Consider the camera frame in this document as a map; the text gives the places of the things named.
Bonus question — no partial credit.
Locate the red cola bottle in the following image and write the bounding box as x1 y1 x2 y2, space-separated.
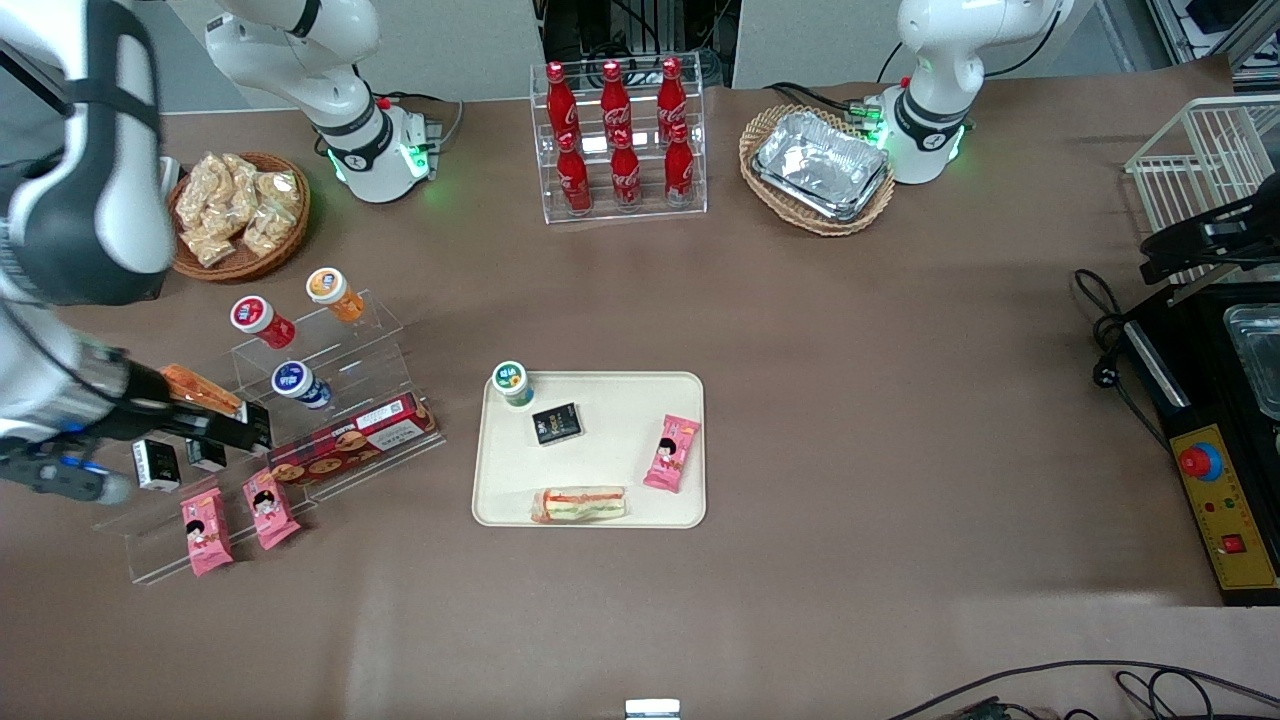
656 58 689 136
664 125 696 207
610 130 643 210
556 132 593 213
546 62 580 141
600 60 633 141

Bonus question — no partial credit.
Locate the aluminium foil tray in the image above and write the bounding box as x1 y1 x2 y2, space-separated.
752 110 891 223

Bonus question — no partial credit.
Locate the green lid small jar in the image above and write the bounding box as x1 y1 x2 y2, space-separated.
491 361 535 408

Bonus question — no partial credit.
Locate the looped black floor cable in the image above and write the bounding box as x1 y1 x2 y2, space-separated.
1115 668 1280 720

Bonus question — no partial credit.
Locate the clear acrylic stepped stand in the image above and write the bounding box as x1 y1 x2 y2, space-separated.
90 290 448 586

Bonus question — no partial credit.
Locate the clear bag of beige snacks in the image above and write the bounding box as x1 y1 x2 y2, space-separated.
222 155 261 203
178 155 227 227
240 205 297 258
184 225 237 268
256 170 302 216

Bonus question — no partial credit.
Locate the red emergency stop button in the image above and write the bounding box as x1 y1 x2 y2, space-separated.
1178 442 1225 482

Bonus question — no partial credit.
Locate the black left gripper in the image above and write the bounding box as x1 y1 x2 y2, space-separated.
1142 198 1280 287

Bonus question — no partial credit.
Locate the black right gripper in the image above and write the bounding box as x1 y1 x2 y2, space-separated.
95 362 253 451

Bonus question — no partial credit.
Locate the brown wicker snack basket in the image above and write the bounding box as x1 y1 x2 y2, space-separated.
165 152 312 284

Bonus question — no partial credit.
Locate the white wire basket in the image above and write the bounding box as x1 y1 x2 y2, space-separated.
1125 95 1280 287

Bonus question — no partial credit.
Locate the triangle sandwich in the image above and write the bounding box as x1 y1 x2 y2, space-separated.
160 364 244 420
530 486 630 524

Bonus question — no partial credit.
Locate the pink snack packet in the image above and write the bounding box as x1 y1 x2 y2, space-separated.
180 487 234 578
242 468 301 552
642 414 702 494

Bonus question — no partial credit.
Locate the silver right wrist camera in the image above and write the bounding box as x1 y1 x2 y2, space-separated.
0 452 133 507

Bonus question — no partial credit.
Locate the cream plastic tray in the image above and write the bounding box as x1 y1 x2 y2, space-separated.
471 371 708 529

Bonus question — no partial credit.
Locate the long black floor cable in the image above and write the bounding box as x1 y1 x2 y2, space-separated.
885 659 1280 720

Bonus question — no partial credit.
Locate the light wicker basket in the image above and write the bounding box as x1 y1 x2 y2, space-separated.
739 104 897 237

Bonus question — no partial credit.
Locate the steel tray in machine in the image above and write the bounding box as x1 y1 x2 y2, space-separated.
1222 303 1280 421

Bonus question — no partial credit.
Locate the black left arm base cable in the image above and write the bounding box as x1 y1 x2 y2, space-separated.
765 82 883 121

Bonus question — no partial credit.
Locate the clear acrylic bottle rack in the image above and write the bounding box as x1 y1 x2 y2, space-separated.
530 52 708 225

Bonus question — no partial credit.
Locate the orange lid small bottle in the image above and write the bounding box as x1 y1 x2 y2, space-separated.
306 267 366 323

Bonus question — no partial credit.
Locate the black power cable with plug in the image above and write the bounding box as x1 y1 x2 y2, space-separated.
1073 268 1173 453

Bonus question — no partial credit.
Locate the blue lid small bottle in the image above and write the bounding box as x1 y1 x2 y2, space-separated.
271 360 332 410

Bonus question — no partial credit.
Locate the red cookie box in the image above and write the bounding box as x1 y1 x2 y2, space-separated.
268 393 439 488

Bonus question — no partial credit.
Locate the black sealing machine yellow panel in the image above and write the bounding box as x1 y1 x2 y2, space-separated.
1120 280 1280 608

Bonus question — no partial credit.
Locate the red lid small bottle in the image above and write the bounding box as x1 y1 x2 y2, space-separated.
230 296 297 351

